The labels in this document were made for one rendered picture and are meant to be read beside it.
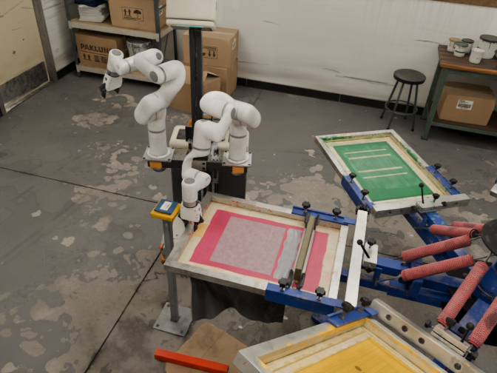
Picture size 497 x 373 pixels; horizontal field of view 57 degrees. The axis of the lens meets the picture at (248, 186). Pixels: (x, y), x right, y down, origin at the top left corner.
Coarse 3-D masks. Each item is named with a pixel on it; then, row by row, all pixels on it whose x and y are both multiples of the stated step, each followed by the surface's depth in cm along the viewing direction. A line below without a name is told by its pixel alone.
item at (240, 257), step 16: (208, 240) 228; (224, 240) 228; (192, 256) 218; (208, 256) 219; (224, 256) 219; (240, 256) 220; (256, 256) 220; (272, 256) 221; (240, 272) 211; (256, 272) 212; (272, 272) 212; (320, 272) 214; (304, 288) 206
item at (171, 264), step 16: (208, 192) 253; (256, 208) 246; (272, 208) 245; (192, 224) 231; (320, 224) 240; (336, 224) 238; (176, 256) 213; (336, 256) 218; (176, 272) 209; (192, 272) 206; (208, 272) 206; (336, 272) 210; (240, 288) 203; (256, 288) 200; (336, 288) 202
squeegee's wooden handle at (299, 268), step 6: (312, 216) 230; (312, 222) 226; (306, 228) 223; (312, 228) 223; (306, 234) 219; (306, 240) 216; (306, 246) 212; (300, 252) 209; (306, 252) 212; (300, 258) 206; (300, 264) 203; (300, 270) 201; (294, 276) 204; (300, 276) 203
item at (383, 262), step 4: (380, 256) 212; (380, 260) 210; (384, 260) 210; (388, 260) 210; (392, 260) 211; (396, 260) 211; (376, 264) 208; (380, 264) 208; (384, 264) 208; (388, 264) 208; (392, 264) 208; (396, 264) 208; (400, 264) 209; (364, 268) 211; (384, 268) 208; (388, 268) 207; (392, 268) 207; (396, 268) 207; (400, 268) 207; (384, 272) 209; (388, 272) 209; (392, 272) 208; (396, 272) 207
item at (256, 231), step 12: (216, 216) 243; (228, 216) 243; (240, 216) 243; (216, 228) 235; (228, 228) 235; (240, 228) 236; (252, 228) 236; (264, 228) 237; (276, 228) 237; (288, 228) 238; (300, 228) 238; (240, 240) 229; (252, 240) 229; (264, 240) 230; (276, 240) 230; (324, 240) 232; (312, 252) 224; (324, 252) 225
